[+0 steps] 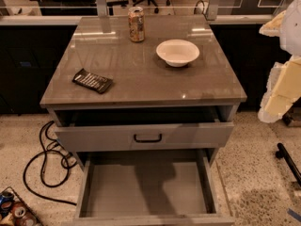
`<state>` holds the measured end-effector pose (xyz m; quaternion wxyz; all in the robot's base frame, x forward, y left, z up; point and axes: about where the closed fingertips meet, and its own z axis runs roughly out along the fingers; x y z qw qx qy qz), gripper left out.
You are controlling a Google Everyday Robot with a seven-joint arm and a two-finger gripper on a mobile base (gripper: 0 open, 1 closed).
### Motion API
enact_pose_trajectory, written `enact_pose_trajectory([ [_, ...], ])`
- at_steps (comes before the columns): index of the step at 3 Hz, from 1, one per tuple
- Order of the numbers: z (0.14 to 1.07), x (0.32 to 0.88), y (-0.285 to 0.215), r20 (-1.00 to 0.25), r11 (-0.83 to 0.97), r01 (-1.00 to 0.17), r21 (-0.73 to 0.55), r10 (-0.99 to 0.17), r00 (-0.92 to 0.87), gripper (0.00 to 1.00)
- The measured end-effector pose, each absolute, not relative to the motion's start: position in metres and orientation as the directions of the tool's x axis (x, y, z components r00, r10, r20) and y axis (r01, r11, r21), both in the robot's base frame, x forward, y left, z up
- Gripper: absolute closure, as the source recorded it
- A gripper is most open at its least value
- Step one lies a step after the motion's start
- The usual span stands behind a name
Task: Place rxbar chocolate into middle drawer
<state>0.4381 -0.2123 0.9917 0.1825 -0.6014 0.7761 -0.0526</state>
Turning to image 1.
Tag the wire basket of cans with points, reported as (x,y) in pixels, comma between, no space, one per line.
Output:
(14,211)

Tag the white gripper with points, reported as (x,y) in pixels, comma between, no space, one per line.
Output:
(292,32)

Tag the grey top drawer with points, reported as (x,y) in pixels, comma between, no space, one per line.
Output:
(144,136)

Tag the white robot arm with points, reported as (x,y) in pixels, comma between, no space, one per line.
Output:
(290,30)

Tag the black rxbar chocolate wrapper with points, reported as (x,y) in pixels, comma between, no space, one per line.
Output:
(92,81)

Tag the white bowl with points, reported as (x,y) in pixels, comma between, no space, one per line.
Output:
(177,53)

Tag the grey open middle drawer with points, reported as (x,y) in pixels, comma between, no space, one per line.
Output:
(148,188)

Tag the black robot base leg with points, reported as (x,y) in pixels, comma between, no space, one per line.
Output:
(282,153)

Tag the orange soda can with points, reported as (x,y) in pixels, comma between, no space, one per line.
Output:
(136,24)

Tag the grey drawer cabinet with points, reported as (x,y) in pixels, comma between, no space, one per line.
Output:
(145,90)

